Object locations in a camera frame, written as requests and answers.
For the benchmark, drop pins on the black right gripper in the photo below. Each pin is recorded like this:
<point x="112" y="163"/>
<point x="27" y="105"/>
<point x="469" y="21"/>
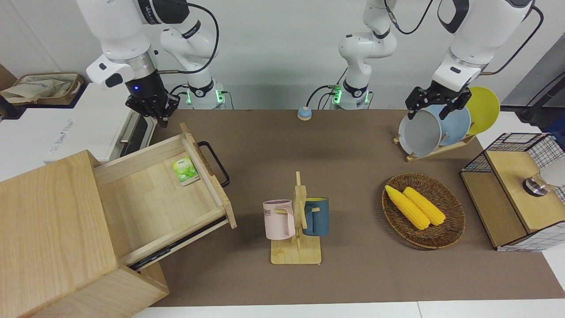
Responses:
<point x="148" y="95"/>

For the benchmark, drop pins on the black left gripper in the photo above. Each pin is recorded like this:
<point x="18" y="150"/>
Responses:
<point x="439" y="96"/>

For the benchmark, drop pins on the light wooden drawer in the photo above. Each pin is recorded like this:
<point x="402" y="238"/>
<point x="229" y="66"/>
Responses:
<point x="145" y="198"/>

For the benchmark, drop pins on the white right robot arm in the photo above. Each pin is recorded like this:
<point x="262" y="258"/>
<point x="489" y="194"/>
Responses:
<point x="114" y="31"/>

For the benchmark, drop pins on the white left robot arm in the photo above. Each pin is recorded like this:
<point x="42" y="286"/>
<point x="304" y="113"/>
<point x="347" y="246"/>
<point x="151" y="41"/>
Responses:
<point x="481" y="31"/>

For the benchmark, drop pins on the grey plate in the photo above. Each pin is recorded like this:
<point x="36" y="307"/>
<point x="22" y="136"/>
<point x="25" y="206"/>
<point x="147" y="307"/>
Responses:
<point x="419" y="134"/>

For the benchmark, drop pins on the light blue plate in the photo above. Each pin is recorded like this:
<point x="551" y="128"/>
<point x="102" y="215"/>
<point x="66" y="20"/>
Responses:
<point x="457" y="128"/>

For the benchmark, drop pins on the wooden plate rack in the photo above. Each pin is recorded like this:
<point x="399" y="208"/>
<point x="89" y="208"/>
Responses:
<point x="441" y="150"/>

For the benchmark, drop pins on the yellow plate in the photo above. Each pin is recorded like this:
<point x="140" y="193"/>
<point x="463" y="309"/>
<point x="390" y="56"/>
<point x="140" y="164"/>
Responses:
<point x="484" y="110"/>

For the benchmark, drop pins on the green tea packet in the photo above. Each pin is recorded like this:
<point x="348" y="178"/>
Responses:
<point x="185" y="171"/>

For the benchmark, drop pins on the brown table mat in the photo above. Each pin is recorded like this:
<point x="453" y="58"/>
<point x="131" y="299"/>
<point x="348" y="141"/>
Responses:
<point x="353" y="145"/>

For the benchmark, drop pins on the yellow corn cob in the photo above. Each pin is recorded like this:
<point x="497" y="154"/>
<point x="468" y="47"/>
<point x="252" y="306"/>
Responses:
<point x="406" y="206"/>
<point x="426" y="205"/>

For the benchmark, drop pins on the white toaster oven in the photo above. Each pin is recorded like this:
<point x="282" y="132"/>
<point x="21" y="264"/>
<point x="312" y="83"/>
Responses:
<point x="57" y="128"/>

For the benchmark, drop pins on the black equipment base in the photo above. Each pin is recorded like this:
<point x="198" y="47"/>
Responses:
<point x="538" y="115"/>

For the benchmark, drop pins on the brown wicker basket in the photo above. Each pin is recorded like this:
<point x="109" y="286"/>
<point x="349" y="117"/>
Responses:
<point x="446" y="234"/>

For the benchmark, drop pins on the blue round bell button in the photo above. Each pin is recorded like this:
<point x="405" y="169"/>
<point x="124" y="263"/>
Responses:
<point x="304" y="114"/>

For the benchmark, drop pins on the beige cloth bag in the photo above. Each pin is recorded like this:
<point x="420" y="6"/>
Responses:
<point x="35" y="88"/>

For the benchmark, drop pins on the white cylinder bottle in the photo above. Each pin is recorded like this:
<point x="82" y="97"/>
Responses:
<point x="549" y="176"/>

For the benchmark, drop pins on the pink mug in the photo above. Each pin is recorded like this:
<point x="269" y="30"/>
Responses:
<point x="277" y="221"/>

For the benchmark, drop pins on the blue mug yellow inside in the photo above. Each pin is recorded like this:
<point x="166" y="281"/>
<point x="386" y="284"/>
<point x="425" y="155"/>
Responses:
<point x="318" y="220"/>

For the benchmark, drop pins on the light wooden cabinet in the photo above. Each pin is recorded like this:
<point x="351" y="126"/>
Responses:
<point x="48" y="229"/>

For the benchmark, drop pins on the wooden mug rack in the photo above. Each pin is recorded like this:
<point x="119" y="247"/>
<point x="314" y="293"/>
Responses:
<point x="295" y="254"/>

